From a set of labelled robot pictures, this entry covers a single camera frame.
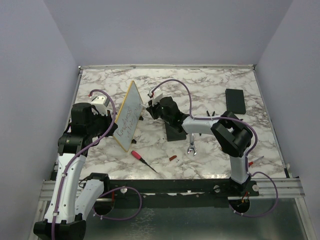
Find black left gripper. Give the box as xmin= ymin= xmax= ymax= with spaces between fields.
xmin=88 ymin=108 xmax=119 ymax=137

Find yellow framed whiteboard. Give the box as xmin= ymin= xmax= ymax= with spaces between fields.
xmin=113 ymin=80 xmax=144 ymax=152

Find red marker cap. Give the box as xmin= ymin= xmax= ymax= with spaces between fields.
xmin=169 ymin=155 xmax=177 ymax=161

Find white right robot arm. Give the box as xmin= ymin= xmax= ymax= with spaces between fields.
xmin=146 ymin=96 xmax=253 ymax=196

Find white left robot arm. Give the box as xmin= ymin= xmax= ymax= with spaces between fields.
xmin=33 ymin=97 xmax=118 ymax=240

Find black flat rectangular pad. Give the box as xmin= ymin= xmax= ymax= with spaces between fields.
xmin=164 ymin=122 xmax=187 ymax=142

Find silver open-end wrench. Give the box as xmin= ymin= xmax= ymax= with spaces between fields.
xmin=187 ymin=133 xmax=197 ymax=156

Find black rectangular box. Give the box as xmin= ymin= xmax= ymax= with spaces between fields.
xmin=225 ymin=88 xmax=246 ymax=115

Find blue red connector plug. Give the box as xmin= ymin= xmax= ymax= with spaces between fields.
xmin=248 ymin=156 xmax=264 ymax=167

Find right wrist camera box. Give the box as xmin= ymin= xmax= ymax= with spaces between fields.
xmin=148 ymin=89 xmax=163 ymax=106

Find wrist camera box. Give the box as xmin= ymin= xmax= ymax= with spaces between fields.
xmin=148 ymin=89 xmax=163 ymax=106
xmin=91 ymin=95 xmax=110 ymax=116

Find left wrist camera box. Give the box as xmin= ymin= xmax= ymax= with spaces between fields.
xmin=91 ymin=95 xmax=110 ymax=116

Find red handled screwdriver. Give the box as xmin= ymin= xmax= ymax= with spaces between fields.
xmin=131 ymin=150 xmax=157 ymax=173

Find black handled pliers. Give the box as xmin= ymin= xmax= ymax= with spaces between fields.
xmin=206 ymin=110 xmax=216 ymax=117

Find black front mounting rail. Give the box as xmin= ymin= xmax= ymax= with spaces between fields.
xmin=81 ymin=172 xmax=251 ymax=210

